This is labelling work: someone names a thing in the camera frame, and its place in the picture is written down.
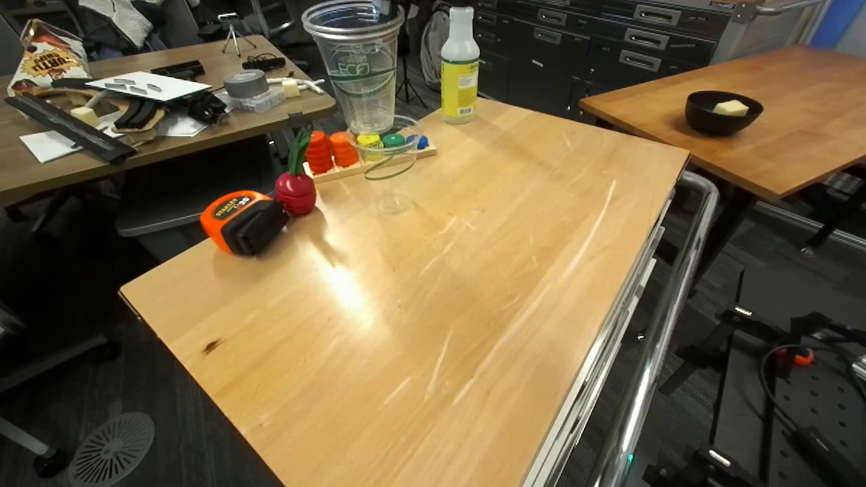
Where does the clear plastic cup green band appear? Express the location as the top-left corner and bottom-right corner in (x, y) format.
(319, 29), (397, 133)

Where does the green peg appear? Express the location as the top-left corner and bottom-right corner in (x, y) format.
(381, 133), (406, 148)

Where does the yellow peg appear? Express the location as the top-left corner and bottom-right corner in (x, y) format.
(358, 133), (381, 148)

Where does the wooden peg toy tray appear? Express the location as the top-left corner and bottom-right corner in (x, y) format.
(304, 136), (437, 182)

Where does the red toy radish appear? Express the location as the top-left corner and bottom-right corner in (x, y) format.
(273, 130), (318, 215)

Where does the red orange peg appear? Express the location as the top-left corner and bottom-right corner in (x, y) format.
(305, 130), (334, 173)

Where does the orange black tape measure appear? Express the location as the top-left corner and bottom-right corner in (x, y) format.
(201, 190), (286, 257)

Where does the yellow label spray bottle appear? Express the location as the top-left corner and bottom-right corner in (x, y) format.
(438, 6), (479, 122)

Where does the grey tape roll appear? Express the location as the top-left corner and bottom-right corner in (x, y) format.
(226, 68), (268, 98)

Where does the black bowl with food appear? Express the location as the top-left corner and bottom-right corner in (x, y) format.
(686, 88), (763, 136)

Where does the white paper sheet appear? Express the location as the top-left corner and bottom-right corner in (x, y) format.
(92, 69), (203, 103)

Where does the black keyboard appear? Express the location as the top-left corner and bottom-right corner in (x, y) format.
(9, 94), (135, 165)

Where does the snack bag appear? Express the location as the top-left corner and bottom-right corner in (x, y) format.
(5, 19), (90, 94)

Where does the steel tool cart handle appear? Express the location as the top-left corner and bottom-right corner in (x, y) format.
(590, 171), (719, 487)

